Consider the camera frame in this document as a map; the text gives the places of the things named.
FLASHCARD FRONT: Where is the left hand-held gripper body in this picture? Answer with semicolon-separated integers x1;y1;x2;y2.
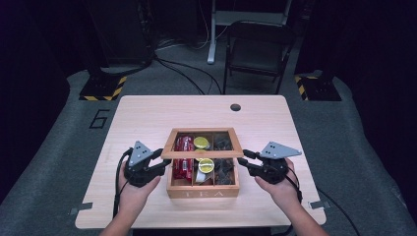
123;140;162;189

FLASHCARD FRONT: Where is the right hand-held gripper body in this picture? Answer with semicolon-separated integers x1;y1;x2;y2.
253;141;303;186

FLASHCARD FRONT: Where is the wooden glass box lid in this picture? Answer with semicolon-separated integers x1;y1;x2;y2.
160;127;245;160

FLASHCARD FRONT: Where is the wooden tea box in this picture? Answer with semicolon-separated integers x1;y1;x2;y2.
166;131;241;200

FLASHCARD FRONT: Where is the person's right hand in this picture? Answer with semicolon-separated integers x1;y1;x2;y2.
254;158;303;214

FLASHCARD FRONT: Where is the person's left hand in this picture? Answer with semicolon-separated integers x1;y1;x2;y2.
117;161;162;214

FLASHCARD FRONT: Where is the red snack packet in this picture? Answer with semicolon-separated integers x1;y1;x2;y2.
183;136;196;181
173;136;186;181

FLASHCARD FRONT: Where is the pile of dark tea packets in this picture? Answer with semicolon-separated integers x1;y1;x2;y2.
212;133;237;186

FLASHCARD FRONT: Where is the white small cup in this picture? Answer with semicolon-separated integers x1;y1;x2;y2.
195;171;211;184

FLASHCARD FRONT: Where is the grey tape piece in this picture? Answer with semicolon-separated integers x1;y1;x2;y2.
69;202;94;216
309;200;331;210

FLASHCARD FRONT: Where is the black striped stand base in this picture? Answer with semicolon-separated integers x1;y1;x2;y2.
293;70;342;102
79;68;128;102

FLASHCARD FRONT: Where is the black folding chair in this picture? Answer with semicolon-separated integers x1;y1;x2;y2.
222;20;297;95

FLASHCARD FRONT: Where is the dark cabinet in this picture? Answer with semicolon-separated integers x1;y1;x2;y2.
86;0;155;67

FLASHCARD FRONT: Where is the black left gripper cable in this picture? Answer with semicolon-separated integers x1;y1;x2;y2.
112;147;134;219

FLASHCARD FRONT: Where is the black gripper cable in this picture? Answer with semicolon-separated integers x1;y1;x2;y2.
112;147;134;219
284;165;362;236

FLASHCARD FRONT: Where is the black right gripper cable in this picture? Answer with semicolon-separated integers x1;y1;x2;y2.
284;165;362;236

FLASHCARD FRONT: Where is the black floor cable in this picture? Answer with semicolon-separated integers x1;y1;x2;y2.
152;56;207;96
156;57;224;95

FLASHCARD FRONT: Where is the white metal desk frame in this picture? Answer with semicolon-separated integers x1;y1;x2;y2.
207;0;293;65

